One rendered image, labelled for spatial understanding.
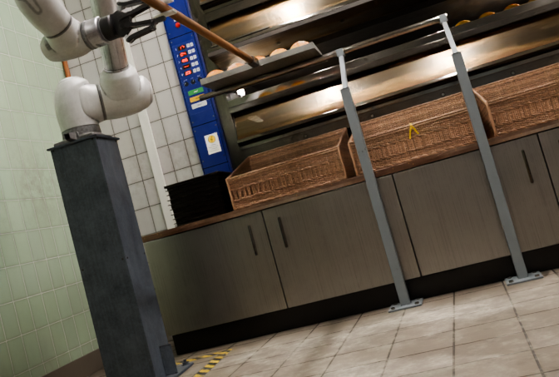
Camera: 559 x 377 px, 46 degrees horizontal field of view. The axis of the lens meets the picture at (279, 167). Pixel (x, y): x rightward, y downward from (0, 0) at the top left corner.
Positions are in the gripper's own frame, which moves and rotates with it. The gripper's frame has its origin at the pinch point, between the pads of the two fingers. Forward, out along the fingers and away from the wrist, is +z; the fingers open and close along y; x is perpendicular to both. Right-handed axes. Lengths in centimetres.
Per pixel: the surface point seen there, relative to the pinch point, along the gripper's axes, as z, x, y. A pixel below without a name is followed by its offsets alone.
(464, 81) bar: 84, -93, 36
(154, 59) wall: -68, -156, -33
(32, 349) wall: -124, -71, 98
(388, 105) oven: 49, -154, 29
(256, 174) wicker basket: -14, -105, 48
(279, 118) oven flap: -8, -154, 20
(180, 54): -51, -152, -30
